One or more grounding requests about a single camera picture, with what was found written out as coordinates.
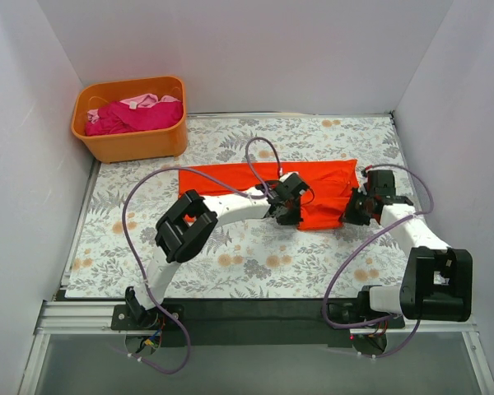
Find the orange t shirt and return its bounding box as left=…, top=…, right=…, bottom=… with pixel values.
left=195, top=159, right=359, bottom=230

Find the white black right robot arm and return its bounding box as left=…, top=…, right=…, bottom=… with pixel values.
left=321, top=164, right=473, bottom=329

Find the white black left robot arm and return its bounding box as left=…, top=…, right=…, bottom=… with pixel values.
left=124, top=172, right=310, bottom=329

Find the floral patterned table mat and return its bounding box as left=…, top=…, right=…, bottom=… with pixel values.
left=63, top=116, right=413, bottom=299

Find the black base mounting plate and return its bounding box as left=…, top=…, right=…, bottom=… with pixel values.
left=110, top=298, right=387, bottom=348

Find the light pink t shirt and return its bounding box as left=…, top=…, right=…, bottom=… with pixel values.
left=87, top=93, right=179, bottom=123

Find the orange plastic bin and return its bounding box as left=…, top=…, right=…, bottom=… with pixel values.
left=71, top=76, right=188, bottom=163

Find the magenta t shirt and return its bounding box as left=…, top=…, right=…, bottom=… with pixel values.
left=85, top=101, right=184, bottom=137

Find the aluminium frame rail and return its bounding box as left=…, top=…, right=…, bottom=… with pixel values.
left=35, top=300, right=119, bottom=335

